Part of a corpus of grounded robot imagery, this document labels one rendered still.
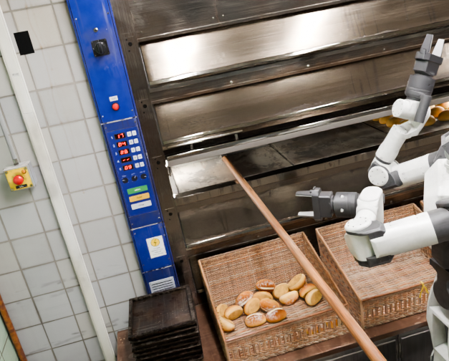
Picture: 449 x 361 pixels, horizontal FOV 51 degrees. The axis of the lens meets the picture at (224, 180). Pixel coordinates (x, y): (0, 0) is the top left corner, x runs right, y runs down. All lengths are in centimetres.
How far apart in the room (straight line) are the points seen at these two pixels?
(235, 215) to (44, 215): 87
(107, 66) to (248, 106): 63
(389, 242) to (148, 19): 129
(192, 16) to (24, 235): 120
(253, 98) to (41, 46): 90
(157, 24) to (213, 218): 91
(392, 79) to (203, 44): 91
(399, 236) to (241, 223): 109
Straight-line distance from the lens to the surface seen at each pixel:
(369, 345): 121
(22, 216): 223
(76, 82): 204
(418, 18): 240
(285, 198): 232
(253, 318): 222
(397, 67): 240
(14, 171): 208
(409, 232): 134
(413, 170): 181
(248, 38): 209
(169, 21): 204
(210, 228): 226
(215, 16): 207
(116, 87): 200
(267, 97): 215
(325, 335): 214
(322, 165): 232
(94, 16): 198
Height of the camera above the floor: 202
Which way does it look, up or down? 22 degrees down
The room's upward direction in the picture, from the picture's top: 10 degrees counter-clockwise
